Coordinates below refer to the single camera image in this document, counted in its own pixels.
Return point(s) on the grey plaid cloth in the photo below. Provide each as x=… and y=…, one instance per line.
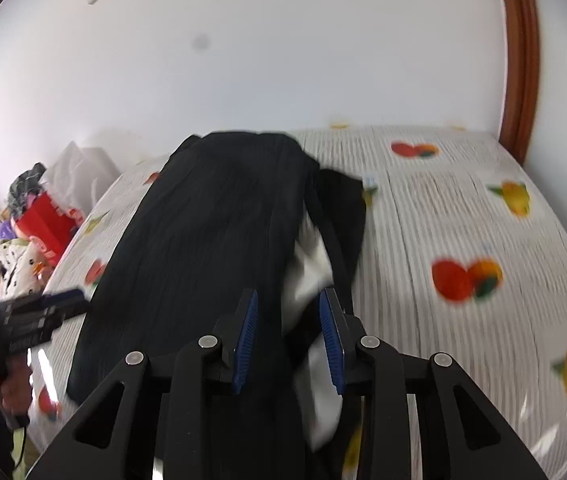
x=26, y=185

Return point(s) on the white plastic bag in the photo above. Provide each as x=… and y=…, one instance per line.
x=81, y=170

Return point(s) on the white dotted cloth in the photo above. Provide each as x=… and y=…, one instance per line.
x=18, y=270

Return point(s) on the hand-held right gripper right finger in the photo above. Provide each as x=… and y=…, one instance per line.
x=332, y=340

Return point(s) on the red paper bag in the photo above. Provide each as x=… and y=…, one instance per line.
x=46, y=232

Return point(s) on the fruit-printed bed sheet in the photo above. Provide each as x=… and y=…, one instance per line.
x=453, y=220

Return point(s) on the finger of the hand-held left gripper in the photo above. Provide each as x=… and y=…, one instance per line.
x=66, y=302

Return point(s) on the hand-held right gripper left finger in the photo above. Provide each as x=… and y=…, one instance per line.
x=244, y=340

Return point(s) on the brown wooden door frame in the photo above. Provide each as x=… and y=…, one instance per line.
x=516, y=60

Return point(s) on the person's left hand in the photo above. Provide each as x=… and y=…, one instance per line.
x=16, y=390

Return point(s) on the black white blue jacket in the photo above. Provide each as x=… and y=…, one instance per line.
x=203, y=240

